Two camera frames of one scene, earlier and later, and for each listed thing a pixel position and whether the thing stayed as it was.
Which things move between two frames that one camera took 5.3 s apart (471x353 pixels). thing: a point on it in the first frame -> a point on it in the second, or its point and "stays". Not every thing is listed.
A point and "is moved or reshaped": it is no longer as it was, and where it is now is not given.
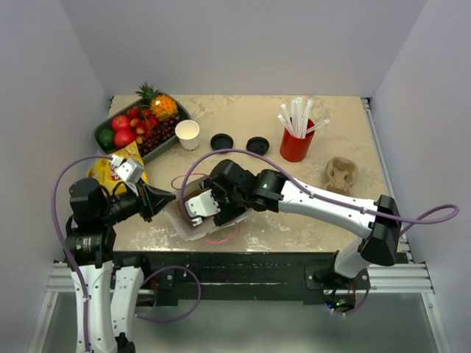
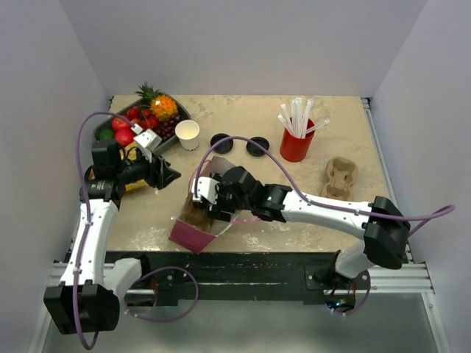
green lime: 106,137 stays
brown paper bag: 177,215 is moved or reshaped
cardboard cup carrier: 341,175 stays
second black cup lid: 221,141 stays
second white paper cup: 187,131 stays
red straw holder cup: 294,148 stays
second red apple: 124,137 stays
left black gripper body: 143,205 -> 154,178
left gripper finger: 158,198 -> 169,174
